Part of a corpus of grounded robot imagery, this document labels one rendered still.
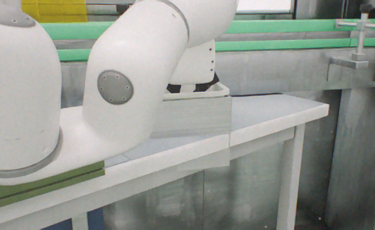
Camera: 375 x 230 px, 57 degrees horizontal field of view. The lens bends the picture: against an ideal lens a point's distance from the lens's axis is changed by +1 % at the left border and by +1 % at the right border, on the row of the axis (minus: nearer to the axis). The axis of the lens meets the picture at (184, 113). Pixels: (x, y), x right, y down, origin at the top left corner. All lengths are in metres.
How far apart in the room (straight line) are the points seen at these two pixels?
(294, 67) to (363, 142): 0.45
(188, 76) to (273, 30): 0.42
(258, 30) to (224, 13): 0.55
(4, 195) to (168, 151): 0.28
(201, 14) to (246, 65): 0.56
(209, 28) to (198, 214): 1.02
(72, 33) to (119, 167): 0.37
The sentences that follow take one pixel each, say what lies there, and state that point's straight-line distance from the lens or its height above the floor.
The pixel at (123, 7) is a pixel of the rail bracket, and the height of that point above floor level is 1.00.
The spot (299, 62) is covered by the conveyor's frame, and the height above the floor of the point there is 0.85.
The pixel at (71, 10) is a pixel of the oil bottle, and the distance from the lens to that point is 0.94.
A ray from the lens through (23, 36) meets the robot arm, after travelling 0.27.
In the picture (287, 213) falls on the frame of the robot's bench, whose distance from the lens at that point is 1.11.
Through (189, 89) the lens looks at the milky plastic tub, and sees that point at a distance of 0.89.
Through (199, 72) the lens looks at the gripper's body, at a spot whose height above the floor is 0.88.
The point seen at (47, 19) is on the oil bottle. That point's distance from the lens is 0.95.
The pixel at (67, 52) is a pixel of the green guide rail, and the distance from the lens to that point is 0.84.
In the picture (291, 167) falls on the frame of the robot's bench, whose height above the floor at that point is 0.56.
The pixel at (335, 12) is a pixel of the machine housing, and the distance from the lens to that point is 1.40.
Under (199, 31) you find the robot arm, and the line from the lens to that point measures 0.46.
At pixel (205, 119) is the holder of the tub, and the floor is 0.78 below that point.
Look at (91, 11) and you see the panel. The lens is 1.09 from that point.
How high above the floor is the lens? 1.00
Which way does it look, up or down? 17 degrees down
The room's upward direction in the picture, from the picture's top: straight up
